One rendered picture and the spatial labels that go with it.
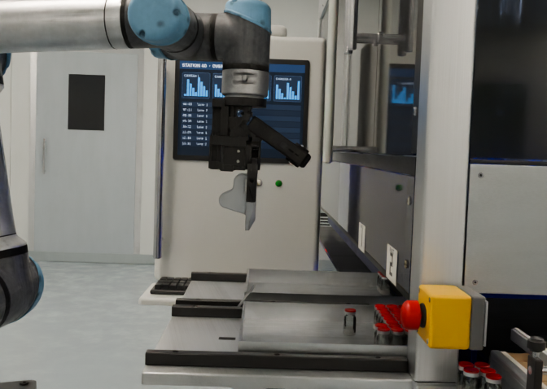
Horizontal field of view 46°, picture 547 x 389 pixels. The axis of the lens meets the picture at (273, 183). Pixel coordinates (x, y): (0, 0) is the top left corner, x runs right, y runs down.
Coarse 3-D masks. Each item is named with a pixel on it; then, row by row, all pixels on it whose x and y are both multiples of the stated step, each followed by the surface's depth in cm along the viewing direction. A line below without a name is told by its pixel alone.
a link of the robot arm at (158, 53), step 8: (200, 16) 101; (208, 16) 101; (216, 16) 101; (200, 24) 98; (208, 24) 100; (200, 32) 98; (208, 32) 100; (200, 40) 99; (208, 40) 100; (152, 48) 102; (192, 48) 99; (200, 48) 101; (208, 48) 101; (160, 56) 104; (168, 56) 104; (176, 56) 102; (184, 56) 101; (192, 56) 103; (200, 56) 103; (208, 56) 102; (216, 56) 106
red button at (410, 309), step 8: (408, 304) 87; (416, 304) 87; (400, 312) 88; (408, 312) 86; (416, 312) 86; (400, 320) 88; (408, 320) 86; (416, 320) 86; (408, 328) 87; (416, 328) 86
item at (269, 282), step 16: (256, 272) 159; (272, 272) 159; (288, 272) 159; (304, 272) 159; (320, 272) 160; (336, 272) 160; (352, 272) 160; (256, 288) 153; (272, 288) 153; (288, 288) 154; (304, 288) 154; (320, 288) 155; (336, 288) 156; (352, 288) 156; (368, 288) 157; (384, 304) 134
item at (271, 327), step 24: (264, 312) 125; (288, 312) 126; (312, 312) 126; (336, 312) 126; (360, 312) 126; (240, 336) 102; (264, 336) 114; (288, 336) 114; (312, 336) 115; (336, 336) 116; (360, 336) 116
